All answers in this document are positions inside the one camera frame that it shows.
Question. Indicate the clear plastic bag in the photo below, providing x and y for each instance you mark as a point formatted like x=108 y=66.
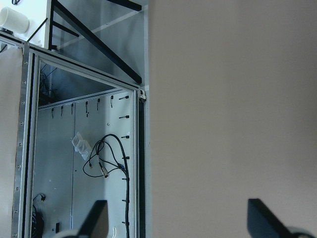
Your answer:
x=82 y=146

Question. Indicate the white cylinder lamp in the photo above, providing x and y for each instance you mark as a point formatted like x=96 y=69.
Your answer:
x=13 y=20

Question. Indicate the black metal stand frame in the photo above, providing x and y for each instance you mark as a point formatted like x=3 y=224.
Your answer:
x=74 y=22

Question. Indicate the aluminium frame cabinet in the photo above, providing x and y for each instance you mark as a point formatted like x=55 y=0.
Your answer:
x=46 y=188

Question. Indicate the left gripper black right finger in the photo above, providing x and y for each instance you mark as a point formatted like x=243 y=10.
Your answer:
x=262 y=223

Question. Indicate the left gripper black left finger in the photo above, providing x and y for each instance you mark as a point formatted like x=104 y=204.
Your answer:
x=96 y=223

